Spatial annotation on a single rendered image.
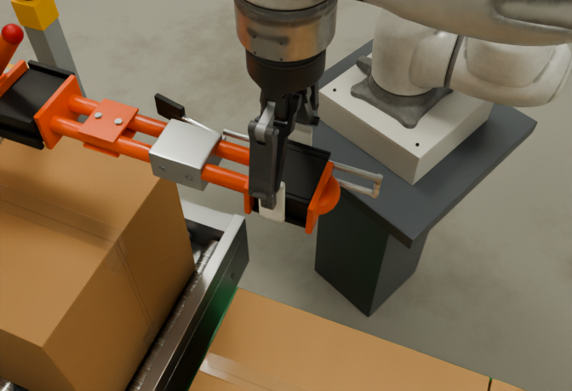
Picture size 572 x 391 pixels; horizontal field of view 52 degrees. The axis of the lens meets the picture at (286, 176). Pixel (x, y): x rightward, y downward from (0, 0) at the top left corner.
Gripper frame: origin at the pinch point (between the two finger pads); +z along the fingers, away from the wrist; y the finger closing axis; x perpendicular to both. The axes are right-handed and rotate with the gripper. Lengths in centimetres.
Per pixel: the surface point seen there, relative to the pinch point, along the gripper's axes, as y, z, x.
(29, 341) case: 20, 32, -34
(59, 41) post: -50, 39, -80
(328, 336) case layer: -15, 72, 5
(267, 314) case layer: -15, 72, -10
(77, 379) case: 19, 49, -32
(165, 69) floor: -134, 126, -111
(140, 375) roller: 9, 72, -30
